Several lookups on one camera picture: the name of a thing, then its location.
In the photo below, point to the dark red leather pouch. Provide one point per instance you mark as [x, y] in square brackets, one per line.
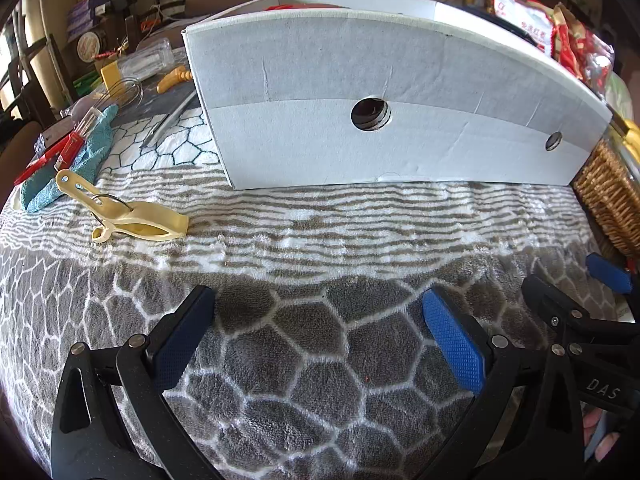
[300, 6]

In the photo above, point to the metal strip utensil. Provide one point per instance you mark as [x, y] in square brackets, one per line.
[160, 127]

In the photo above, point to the red patterned snack bag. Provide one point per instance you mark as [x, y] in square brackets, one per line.
[582, 50]

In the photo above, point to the white cardboard box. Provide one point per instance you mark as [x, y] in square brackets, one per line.
[300, 85]

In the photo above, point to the banana bunch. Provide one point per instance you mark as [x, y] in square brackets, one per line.
[631, 137]

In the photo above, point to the cream plastic clothespin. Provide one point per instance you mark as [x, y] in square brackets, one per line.
[145, 222]

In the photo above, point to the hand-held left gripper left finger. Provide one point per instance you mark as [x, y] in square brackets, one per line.
[182, 345]

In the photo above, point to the wooden chair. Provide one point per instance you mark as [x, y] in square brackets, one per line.
[45, 70]

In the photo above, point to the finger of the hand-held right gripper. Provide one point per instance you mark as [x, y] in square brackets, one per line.
[560, 310]
[610, 274]

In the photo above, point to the brown seat chair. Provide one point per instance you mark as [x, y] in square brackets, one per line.
[20, 150]

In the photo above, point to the wicker basket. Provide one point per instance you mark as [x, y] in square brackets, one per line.
[610, 200]

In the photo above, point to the person's right hand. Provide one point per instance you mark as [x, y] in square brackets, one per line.
[599, 432]

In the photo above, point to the white and red snack bag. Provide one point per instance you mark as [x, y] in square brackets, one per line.
[520, 20]

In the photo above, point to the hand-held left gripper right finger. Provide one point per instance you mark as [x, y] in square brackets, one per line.
[452, 342]

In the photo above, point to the round tin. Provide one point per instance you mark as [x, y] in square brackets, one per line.
[91, 45]

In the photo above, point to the teal cloth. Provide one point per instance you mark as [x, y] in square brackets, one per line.
[75, 160]

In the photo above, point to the stack of purple boxes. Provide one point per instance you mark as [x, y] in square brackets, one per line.
[87, 20]

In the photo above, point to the clear bottle with yellow cap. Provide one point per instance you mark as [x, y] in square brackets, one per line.
[145, 60]

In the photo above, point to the white plastic bag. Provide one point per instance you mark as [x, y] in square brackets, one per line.
[625, 95]

